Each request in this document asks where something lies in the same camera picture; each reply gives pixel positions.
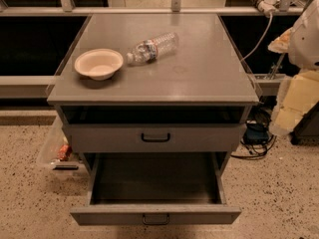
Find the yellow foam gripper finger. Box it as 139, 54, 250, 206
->
269, 70, 319, 136

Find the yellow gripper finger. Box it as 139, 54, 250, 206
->
268, 28, 292, 54

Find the grey drawer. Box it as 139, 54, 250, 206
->
71, 152, 241, 226
63, 123, 246, 152

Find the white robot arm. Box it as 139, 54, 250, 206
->
268, 0, 319, 136

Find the grey drawer cabinet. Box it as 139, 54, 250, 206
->
48, 14, 258, 167

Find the metal diagonal rod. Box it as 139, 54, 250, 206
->
266, 53, 285, 80

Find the dark cabinet at right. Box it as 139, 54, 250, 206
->
291, 102, 319, 145

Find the white power strip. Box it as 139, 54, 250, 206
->
250, 0, 278, 17

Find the clear plastic water bottle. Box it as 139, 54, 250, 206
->
127, 32, 179, 65

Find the white paper bowl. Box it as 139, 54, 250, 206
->
74, 49, 124, 81

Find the red item in bin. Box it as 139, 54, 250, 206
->
57, 144, 72, 161

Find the clear plastic storage bin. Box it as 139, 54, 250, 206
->
36, 118, 88, 178

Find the white power cable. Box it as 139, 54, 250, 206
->
240, 11, 274, 64

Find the blue box with cables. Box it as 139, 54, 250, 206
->
232, 108, 276, 160

